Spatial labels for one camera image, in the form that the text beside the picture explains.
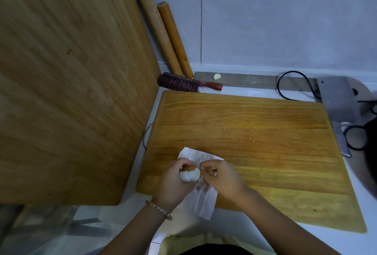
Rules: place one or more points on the person's right hand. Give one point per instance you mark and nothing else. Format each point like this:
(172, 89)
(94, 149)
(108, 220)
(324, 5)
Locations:
(228, 182)

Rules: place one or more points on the person's left hand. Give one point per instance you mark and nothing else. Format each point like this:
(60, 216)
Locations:
(172, 188)

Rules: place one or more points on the white boiled egg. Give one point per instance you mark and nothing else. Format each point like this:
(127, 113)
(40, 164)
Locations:
(188, 176)

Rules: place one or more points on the white paper towel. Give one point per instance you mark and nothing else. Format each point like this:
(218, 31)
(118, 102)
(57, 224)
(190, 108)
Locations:
(203, 204)

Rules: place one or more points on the wooden cutting board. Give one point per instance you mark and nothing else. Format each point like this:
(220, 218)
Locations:
(250, 128)

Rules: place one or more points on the person's right forearm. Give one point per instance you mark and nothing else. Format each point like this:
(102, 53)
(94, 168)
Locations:
(282, 225)

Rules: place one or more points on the person's left forearm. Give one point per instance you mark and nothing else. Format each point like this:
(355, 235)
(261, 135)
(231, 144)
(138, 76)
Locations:
(138, 234)

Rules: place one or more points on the person's pale yellow garment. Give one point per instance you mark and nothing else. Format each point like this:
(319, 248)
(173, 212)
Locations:
(172, 244)

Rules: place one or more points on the large upright bamboo board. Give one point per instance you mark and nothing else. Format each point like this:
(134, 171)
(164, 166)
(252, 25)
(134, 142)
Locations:
(73, 86)

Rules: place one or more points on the small pale garlic clove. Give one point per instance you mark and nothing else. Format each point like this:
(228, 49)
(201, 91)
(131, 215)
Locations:
(216, 76)

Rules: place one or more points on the steel cleaver knife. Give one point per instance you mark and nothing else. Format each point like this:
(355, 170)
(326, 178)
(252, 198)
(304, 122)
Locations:
(337, 98)

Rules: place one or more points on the black pan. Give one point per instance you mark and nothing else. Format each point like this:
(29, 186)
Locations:
(372, 148)

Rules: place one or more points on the short brown wooden rolling pin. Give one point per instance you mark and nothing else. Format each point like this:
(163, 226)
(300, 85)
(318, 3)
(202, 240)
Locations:
(173, 39)

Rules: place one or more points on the long pale wooden rolling pin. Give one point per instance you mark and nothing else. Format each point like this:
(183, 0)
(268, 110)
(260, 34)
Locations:
(150, 7)

